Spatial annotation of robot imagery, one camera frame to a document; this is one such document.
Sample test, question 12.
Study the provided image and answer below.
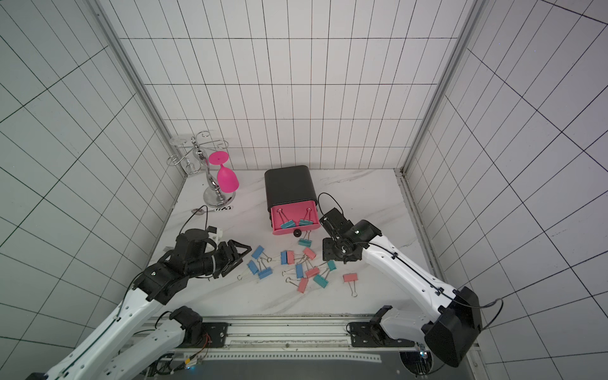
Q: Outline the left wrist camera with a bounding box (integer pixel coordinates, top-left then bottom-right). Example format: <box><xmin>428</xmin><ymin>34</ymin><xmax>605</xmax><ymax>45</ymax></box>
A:
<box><xmin>207</xmin><ymin>226</ymin><xmax>223</xmax><ymax>241</ymax></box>

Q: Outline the pink binder clip upper centre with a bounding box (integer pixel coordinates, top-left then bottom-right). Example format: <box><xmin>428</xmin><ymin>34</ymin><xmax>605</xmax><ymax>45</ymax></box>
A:
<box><xmin>300</xmin><ymin>247</ymin><xmax>317</xmax><ymax>262</ymax></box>

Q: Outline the pink binder clip beside blue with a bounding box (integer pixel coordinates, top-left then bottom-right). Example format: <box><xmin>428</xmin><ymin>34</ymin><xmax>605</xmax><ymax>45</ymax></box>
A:
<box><xmin>287</xmin><ymin>250</ymin><xmax>307</xmax><ymax>265</ymax></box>

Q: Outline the pink binder clip bottom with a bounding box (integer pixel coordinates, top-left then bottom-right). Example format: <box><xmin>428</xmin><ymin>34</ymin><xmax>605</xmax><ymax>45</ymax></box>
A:
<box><xmin>285</xmin><ymin>277</ymin><xmax>309</xmax><ymax>294</ymax></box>

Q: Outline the blue binder clip far left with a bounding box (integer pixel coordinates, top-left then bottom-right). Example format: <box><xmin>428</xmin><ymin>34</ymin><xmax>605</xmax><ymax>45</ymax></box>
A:
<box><xmin>237</xmin><ymin>261</ymin><xmax>260</xmax><ymax>281</ymax></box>

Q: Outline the blue binder clip lower left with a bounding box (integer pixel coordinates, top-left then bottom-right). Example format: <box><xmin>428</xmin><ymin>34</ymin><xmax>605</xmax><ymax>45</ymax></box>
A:
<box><xmin>257</xmin><ymin>259</ymin><xmax>272</xmax><ymax>280</ymax></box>

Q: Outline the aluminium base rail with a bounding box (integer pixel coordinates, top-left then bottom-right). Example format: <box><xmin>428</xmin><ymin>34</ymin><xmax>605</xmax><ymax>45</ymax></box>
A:
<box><xmin>137</xmin><ymin>313</ymin><xmax>485</xmax><ymax>364</ymax></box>

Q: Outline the pink binder clip lone right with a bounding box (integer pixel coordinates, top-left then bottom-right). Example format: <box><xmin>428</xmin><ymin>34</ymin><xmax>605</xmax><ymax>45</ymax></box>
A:
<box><xmin>343</xmin><ymin>273</ymin><xmax>359</xmax><ymax>298</ymax></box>

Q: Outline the magenta plastic wine glass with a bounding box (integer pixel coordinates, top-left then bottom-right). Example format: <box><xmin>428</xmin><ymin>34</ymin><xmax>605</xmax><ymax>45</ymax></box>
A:
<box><xmin>208</xmin><ymin>151</ymin><xmax>240</xmax><ymax>193</ymax></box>

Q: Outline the blue binder clip top left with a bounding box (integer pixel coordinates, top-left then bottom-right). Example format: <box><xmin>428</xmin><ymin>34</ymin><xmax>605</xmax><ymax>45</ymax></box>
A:
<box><xmin>251</xmin><ymin>245</ymin><xmax>272</xmax><ymax>262</ymax></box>

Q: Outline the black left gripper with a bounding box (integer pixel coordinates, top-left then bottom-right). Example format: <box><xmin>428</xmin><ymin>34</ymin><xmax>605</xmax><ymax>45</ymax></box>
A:
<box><xmin>187</xmin><ymin>239</ymin><xmax>252</xmax><ymax>279</ymax></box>

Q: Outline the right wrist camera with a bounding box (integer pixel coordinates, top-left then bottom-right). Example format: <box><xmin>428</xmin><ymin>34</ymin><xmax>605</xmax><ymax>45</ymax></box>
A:
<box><xmin>319</xmin><ymin>207</ymin><xmax>353</xmax><ymax>238</ymax></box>

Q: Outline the blue binder clip centre upper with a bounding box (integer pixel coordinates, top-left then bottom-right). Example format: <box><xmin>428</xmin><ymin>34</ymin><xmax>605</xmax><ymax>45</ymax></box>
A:
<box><xmin>267</xmin><ymin>251</ymin><xmax>288</xmax><ymax>265</ymax></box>

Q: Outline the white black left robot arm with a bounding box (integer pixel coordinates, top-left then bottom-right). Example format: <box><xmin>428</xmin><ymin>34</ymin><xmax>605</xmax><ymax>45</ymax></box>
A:
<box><xmin>29</xmin><ymin>227</ymin><xmax>252</xmax><ymax>379</ymax></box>

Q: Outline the chrome glass rack stand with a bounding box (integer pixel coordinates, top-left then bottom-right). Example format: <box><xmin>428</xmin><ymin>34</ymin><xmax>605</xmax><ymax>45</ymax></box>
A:
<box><xmin>178</xmin><ymin>130</ymin><xmax>236</xmax><ymax>209</ymax></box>

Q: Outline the black drawer cabinet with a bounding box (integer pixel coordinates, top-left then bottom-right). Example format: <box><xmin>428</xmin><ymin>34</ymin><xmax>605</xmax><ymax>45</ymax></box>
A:
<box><xmin>264</xmin><ymin>166</ymin><xmax>318</xmax><ymax>212</ymax></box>

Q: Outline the pink top drawer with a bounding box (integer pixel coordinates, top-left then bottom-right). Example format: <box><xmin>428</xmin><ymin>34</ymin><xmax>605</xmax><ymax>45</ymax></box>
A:
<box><xmin>270</xmin><ymin>200</ymin><xmax>321</xmax><ymax>235</ymax></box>

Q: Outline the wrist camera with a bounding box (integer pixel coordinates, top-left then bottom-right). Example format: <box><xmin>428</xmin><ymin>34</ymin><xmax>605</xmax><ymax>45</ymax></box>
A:
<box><xmin>319</xmin><ymin>207</ymin><xmax>353</xmax><ymax>238</ymax></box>
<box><xmin>207</xmin><ymin>226</ymin><xmax>223</xmax><ymax>241</ymax></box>

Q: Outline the clear wine glass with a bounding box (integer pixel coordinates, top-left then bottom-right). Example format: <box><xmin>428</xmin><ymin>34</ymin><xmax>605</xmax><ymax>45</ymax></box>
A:
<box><xmin>166</xmin><ymin>136</ymin><xmax>202</xmax><ymax>175</ymax></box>

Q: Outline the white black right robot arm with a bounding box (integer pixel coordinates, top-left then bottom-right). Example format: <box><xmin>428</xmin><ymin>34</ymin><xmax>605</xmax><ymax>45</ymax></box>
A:
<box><xmin>321</xmin><ymin>215</ymin><xmax>483</xmax><ymax>367</ymax></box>

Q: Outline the blue binder clip centre lower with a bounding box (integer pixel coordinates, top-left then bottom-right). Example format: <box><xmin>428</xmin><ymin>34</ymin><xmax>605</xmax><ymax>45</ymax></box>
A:
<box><xmin>282</xmin><ymin>264</ymin><xmax>304</xmax><ymax>279</ymax></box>

